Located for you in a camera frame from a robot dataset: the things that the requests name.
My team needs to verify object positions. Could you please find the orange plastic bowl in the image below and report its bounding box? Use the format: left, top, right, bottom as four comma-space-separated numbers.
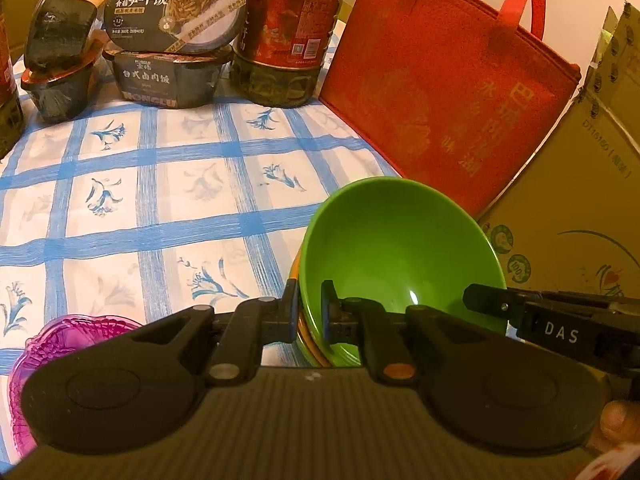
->
288, 249, 333, 368

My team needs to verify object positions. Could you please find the small green plastic bowl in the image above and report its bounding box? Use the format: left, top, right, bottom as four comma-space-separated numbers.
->
298, 177, 506, 367

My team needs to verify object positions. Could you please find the pink glass plate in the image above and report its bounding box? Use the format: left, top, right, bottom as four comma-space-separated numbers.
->
8, 314, 141, 458

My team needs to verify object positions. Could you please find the person's right hand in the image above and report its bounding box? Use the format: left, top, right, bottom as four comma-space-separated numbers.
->
588, 400, 640, 453

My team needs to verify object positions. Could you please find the large cardboard box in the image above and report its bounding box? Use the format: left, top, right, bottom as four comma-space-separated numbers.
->
480, 3, 639, 298

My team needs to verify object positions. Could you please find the blue checked floral tablecloth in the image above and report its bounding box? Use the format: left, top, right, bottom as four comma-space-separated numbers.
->
0, 19, 402, 466

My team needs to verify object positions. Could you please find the bottom instant rice box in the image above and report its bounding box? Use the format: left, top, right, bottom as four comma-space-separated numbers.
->
103, 41, 233, 110

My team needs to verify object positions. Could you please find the instant rice box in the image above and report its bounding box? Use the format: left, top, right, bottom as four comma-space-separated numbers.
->
103, 0, 247, 54
103, 41, 233, 110

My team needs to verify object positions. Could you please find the red fabric tote bag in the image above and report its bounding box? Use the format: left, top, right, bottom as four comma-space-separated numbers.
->
320, 0, 580, 216

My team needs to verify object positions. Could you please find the lower dark food cup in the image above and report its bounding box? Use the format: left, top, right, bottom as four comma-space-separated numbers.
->
21, 38, 105, 124

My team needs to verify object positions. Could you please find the right cooking oil bottle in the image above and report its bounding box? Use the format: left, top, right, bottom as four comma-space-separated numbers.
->
230, 0, 342, 107

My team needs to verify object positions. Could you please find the cooking oil bottle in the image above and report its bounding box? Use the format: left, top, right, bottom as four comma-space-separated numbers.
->
230, 0, 342, 107
0, 9, 24, 157

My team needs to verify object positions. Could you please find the top instant rice box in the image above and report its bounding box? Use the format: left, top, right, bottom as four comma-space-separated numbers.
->
103, 0, 247, 54

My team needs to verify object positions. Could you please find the left cooking oil bottle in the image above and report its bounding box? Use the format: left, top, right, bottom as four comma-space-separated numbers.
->
0, 9, 24, 157

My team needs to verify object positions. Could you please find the tilted dark food cup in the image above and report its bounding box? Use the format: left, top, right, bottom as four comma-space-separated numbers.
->
24, 0, 105, 73

